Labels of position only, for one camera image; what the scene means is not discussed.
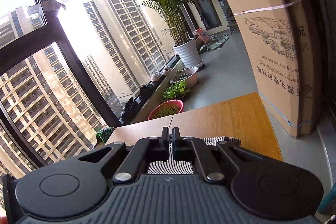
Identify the red basin with grass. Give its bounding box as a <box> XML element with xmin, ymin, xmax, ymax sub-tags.
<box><xmin>148</xmin><ymin>99</ymin><xmax>184</xmax><ymax>121</ymax></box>

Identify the green lettuce plant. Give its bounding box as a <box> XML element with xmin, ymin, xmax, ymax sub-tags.
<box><xmin>162</xmin><ymin>81</ymin><xmax>191</xmax><ymax>101</ymax></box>

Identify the white ribbed plant pot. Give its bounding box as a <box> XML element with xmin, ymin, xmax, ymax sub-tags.
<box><xmin>172</xmin><ymin>38</ymin><xmax>201</xmax><ymax>68</ymax></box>

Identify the large printed cardboard box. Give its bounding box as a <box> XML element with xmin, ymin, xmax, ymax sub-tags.
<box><xmin>216</xmin><ymin>0</ymin><xmax>323</xmax><ymax>139</ymax></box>

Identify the green tarp cloth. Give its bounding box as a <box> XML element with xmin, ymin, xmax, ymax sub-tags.
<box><xmin>199</xmin><ymin>33</ymin><xmax>230</xmax><ymax>54</ymax></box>

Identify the white hanging cloth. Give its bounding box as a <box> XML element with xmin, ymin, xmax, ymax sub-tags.
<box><xmin>26</xmin><ymin>0</ymin><xmax>66</xmax><ymax>19</ymax></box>

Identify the teal cloth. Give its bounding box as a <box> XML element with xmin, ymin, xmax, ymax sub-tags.
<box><xmin>317</xmin><ymin>181</ymin><xmax>336</xmax><ymax>214</ymax></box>

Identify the black white striped garment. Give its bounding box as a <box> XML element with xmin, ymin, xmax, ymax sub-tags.
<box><xmin>147</xmin><ymin>135</ymin><xmax>242</xmax><ymax>175</ymax></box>

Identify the pink packing strap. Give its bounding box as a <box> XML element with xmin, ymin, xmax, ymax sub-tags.
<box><xmin>233</xmin><ymin>0</ymin><xmax>308</xmax><ymax>16</ymax></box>

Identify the dark window frame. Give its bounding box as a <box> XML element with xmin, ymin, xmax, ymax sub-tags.
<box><xmin>0</xmin><ymin>0</ymin><xmax>124</xmax><ymax>182</ymax></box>

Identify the wheeled plant pot stand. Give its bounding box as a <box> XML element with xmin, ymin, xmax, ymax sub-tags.
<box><xmin>188</xmin><ymin>58</ymin><xmax>205</xmax><ymax>70</ymax></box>

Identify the pink basin with plants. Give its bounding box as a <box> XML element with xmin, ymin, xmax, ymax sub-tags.
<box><xmin>169</xmin><ymin>68</ymin><xmax>199</xmax><ymax>87</ymax></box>

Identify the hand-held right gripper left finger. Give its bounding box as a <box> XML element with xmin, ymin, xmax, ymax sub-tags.
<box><xmin>78</xmin><ymin>126</ymin><xmax>171</xmax><ymax>184</ymax></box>

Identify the green textured plant pot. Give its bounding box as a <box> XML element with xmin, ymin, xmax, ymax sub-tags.
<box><xmin>92</xmin><ymin>126</ymin><xmax>116</xmax><ymax>149</ymax></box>

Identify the dark glass door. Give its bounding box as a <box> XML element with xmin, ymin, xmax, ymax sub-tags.
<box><xmin>195</xmin><ymin>0</ymin><xmax>224</xmax><ymax>28</ymax></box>

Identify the pink plastic bag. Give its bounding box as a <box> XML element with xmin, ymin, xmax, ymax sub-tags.
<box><xmin>194</xmin><ymin>28</ymin><xmax>211</xmax><ymax>44</ymax></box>

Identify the blue packing strap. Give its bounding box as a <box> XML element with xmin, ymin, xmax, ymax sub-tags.
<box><xmin>259</xmin><ymin>92</ymin><xmax>311</xmax><ymax>127</ymax></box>

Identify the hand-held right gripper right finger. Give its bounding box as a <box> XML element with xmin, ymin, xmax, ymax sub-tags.
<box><xmin>172</xmin><ymin>126</ymin><xmax>263</xmax><ymax>184</ymax></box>

